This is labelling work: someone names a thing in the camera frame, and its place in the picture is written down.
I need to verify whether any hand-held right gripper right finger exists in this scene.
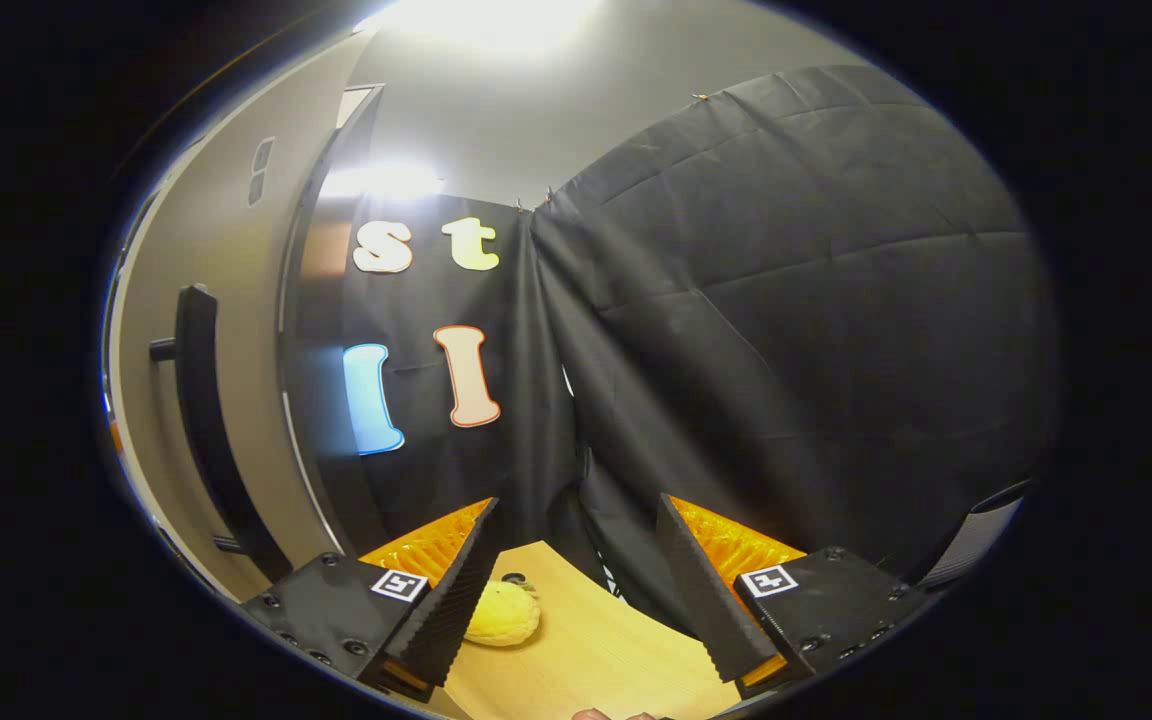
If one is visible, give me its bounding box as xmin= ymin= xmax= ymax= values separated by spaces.
xmin=654 ymin=493 xmax=937 ymax=691

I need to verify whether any grey cabinet door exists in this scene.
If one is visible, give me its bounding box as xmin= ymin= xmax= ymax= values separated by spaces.
xmin=101 ymin=30 xmax=387 ymax=606

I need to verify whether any large ceiling light panel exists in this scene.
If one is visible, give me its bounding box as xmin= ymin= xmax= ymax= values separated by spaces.
xmin=356 ymin=0 xmax=602 ymax=51

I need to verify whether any black door handle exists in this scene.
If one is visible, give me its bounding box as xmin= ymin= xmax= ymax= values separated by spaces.
xmin=149 ymin=285 xmax=292 ymax=581

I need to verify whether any yellow plush toy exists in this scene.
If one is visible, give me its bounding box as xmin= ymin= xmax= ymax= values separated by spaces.
xmin=464 ymin=580 xmax=542 ymax=647

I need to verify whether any grey cabinet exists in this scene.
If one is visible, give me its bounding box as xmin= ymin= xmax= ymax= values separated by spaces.
xmin=276 ymin=85 xmax=397 ymax=556

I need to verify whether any black backdrop cloth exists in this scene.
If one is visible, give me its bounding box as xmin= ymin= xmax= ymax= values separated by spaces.
xmin=341 ymin=65 xmax=1062 ymax=641

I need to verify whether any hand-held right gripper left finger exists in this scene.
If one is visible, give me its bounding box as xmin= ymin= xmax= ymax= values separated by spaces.
xmin=239 ymin=498 xmax=503 ymax=701

